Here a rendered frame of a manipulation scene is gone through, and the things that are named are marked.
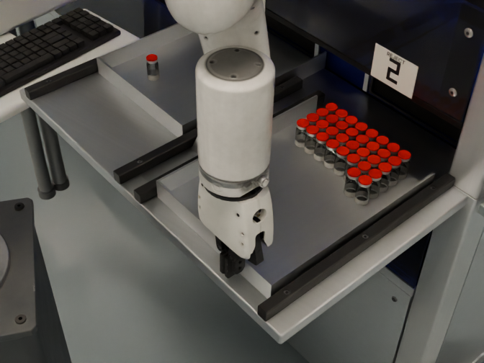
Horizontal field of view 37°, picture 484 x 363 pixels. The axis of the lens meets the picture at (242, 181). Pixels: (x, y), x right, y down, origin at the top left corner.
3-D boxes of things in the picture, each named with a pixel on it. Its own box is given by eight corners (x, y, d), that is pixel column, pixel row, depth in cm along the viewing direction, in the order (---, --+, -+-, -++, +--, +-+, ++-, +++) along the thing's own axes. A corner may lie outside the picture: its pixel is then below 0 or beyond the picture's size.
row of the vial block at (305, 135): (301, 137, 122) (303, 116, 119) (381, 195, 112) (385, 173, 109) (292, 142, 121) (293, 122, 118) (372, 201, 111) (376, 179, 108)
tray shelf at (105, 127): (221, 11, 155) (221, 3, 154) (495, 182, 117) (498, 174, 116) (20, 97, 132) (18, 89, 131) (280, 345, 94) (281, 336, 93)
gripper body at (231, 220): (286, 179, 85) (281, 243, 92) (230, 136, 90) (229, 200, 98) (238, 209, 81) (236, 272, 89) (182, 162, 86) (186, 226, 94)
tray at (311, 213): (314, 110, 128) (316, 94, 125) (431, 189, 113) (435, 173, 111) (157, 196, 111) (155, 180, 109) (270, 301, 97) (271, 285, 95)
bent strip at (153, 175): (210, 139, 121) (209, 111, 117) (222, 148, 120) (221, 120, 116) (142, 176, 115) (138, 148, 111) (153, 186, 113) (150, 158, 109)
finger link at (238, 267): (258, 245, 93) (257, 279, 97) (243, 231, 94) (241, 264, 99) (240, 258, 91) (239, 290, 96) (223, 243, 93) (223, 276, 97)
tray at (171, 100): (236, 13, 151) (236, -2, 149) (325, 67, 137) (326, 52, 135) (98, 73, 135) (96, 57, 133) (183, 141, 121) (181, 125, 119)
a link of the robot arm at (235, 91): (202, 127, 88) (194, 179, 81) (200, 34, 79) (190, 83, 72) (271, 132, 88) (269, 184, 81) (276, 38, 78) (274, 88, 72)
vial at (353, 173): (350, 186, 113) (353, 164, 110) (360, 194, 112) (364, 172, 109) (340, 192, 112) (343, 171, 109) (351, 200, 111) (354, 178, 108)
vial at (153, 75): (155, 73, 135) (153, 53, 132) (161, 78, 134) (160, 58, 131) (145, 77, 134) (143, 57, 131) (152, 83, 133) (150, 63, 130)
